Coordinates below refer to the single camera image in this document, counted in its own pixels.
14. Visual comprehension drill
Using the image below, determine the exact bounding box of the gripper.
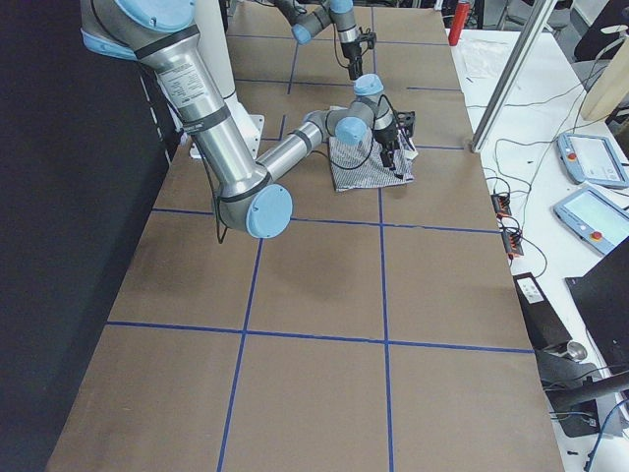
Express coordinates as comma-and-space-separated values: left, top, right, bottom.
341, 41, 364, 80
372, 122, 399, 170

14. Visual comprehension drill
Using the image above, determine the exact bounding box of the blue white striped shirt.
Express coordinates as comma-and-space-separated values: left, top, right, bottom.
328, 129, 419, 192

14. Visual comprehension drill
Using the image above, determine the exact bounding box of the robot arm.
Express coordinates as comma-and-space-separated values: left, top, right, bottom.
81, 0, 399, 239
271, 0, 375, 81

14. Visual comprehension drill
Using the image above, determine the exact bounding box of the red cylinder tube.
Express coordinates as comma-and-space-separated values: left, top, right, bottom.
448, 0, 471, 46

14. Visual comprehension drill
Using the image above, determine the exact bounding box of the clear plastic bag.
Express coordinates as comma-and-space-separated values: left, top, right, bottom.
458, 39, 511, 79

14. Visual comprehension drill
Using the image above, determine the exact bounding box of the orange black terminal strip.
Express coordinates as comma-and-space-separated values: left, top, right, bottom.
490, 193, 524, 261

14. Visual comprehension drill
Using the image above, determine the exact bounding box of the upper teach pendant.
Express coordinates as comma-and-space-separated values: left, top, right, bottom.
557, 133, 628, 190

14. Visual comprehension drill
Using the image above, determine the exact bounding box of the teach pendant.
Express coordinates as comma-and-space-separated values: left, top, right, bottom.
553, 186, 628, 255
557, 133, 628, 190

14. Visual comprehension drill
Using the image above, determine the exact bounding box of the lower teach pendant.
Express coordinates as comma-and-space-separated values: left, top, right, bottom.
553, 186, 628, 255

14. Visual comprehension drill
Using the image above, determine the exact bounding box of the wooden chair back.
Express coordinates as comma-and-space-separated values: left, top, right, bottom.
581, 25, 628, 121

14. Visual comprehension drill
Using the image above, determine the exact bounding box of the black box device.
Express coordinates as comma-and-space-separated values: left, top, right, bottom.
513, 272, 572, 350

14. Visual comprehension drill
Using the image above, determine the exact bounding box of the black monitor stand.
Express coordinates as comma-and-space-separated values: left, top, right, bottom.
536, 241, 628, 438

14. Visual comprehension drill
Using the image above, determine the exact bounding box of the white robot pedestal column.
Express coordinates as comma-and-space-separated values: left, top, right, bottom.
193, 0, 264, 162

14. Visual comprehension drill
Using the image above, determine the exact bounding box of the aluminium frame post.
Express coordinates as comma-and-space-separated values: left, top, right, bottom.
470, 0, 556, 152

